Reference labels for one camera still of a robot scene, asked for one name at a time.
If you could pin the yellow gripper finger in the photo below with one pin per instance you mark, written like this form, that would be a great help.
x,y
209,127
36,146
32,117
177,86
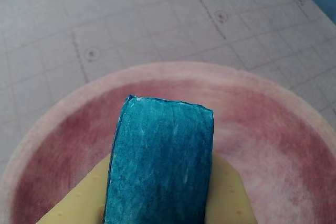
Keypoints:
x,y
228,197
84,200

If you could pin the blue block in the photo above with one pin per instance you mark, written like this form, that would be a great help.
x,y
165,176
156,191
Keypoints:
x,y
160,161

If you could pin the round wooden bowl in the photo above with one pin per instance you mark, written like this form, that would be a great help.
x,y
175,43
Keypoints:
x,y
262,129

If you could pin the brown grid paper mat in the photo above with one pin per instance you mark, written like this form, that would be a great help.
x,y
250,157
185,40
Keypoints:
x,y
131,24

